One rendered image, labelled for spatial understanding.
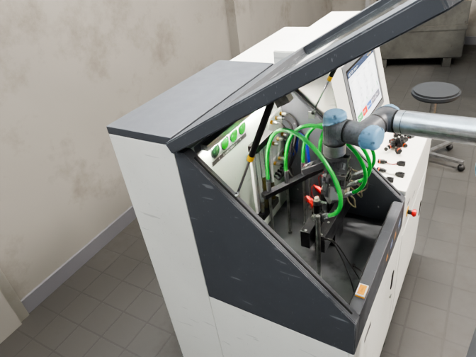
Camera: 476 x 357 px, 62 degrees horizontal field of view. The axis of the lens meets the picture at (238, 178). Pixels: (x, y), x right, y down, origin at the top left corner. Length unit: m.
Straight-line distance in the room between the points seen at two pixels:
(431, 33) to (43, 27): 4.79
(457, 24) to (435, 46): 0.35
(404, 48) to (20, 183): 5.03
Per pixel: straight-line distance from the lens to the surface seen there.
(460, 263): 2.99
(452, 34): 6.17
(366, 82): 2.06
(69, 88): 2.93
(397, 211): 1.75
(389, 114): 1.35
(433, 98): 3.53
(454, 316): 2.67
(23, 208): 2.85
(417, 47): 6.17
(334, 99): 1.70
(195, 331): 1.94
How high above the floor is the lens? 2.02
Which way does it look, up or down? 33 degrees down
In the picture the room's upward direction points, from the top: 8 degrees counter-clockwise
